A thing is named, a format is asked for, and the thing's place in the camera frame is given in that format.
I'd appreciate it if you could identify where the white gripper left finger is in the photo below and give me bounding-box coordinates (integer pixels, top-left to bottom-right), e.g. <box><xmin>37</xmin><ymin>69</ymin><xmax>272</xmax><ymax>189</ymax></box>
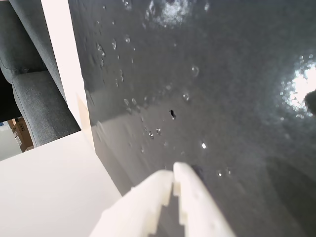
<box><xmin>88</xmin><ymin>169</ymin><xmax>174</xmax><ymax>237</ymax></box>

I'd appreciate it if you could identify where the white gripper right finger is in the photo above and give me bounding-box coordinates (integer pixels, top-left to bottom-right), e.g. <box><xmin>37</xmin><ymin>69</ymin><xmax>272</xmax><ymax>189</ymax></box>
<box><xmin>172</xmin><ymin>161</ymin><xmax>236</xmax><ymax>237</ymax></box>

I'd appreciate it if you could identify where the black glossy table mat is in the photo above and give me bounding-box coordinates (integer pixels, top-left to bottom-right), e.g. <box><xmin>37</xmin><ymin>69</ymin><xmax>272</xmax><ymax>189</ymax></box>
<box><xmin>68</xmin><ymin>0</ymin><xmax>316</xmax><ymax>237</ymax></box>

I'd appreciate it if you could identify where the brown cardboard box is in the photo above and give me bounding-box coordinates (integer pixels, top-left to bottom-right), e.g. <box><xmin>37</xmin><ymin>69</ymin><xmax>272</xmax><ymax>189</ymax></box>
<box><xmin>7</xmin><ymin>117</ymin><xmax>35</xmax><ymax>153</ymax></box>

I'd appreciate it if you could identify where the grey fabric sofa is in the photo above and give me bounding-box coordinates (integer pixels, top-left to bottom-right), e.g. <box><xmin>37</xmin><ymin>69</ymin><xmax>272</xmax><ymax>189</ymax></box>
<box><xmin>0</xmin><ymin>0</ymin><xmax>82</xmax><ymax>148</ymax></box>

